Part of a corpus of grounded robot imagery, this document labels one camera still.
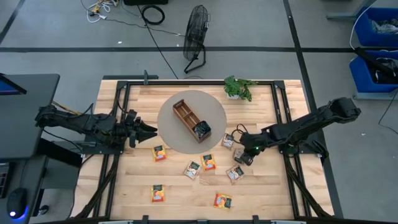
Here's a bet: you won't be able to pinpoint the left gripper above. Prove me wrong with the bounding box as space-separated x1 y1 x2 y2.
124 109 158 149

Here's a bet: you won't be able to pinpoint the orange tea bag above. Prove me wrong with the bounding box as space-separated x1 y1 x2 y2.
150 184 166 203
151 144 168 162
200 153 217 171
213 192 233 210

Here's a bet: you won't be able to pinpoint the round grey mat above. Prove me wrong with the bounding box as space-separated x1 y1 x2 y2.
157 90 228 156

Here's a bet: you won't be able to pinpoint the wooden compartment box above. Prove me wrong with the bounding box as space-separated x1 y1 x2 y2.
172 98 212 144

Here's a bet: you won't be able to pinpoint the green plant white pot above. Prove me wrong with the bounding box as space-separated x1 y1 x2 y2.
223 75 259 103

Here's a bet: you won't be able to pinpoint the black floor fan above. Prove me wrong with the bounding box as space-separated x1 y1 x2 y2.
182 4 211 75

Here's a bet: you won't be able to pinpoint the grey side desk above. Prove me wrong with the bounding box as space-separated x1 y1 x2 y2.
0 154 49 224

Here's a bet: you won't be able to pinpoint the black equipment case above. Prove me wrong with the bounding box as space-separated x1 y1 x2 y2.
123 0 169 6

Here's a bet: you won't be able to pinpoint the blue storage bin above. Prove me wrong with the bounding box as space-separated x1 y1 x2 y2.
348 49 398 94
354 6 398 48

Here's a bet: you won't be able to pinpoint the dark computer monitor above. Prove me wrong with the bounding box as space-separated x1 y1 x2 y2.
0 73 28 96

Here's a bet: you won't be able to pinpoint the black computer mouse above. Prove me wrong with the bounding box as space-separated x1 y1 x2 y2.
6 187 28 220

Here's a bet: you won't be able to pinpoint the black slanted bar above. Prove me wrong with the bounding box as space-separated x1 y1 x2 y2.
353 46 398 79

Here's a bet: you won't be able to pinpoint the black keyboard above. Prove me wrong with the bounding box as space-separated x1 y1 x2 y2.
0 162 11 199

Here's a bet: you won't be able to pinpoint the grey desk leg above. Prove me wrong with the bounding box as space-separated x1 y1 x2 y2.
326 0 379 22

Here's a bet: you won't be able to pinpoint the black floor cable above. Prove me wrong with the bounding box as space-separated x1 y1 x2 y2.
136 4 180 80
105 18 185 37

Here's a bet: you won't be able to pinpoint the black coiled cable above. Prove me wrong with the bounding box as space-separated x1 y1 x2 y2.
140 4 166 26

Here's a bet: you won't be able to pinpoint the white power cables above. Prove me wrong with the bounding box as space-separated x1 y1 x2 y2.
80 0 119 24

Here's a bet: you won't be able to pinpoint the thin black cable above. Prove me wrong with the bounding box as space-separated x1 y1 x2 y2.
377 90 398 136

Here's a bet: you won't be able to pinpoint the white cable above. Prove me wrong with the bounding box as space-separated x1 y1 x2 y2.
349 6 369 50

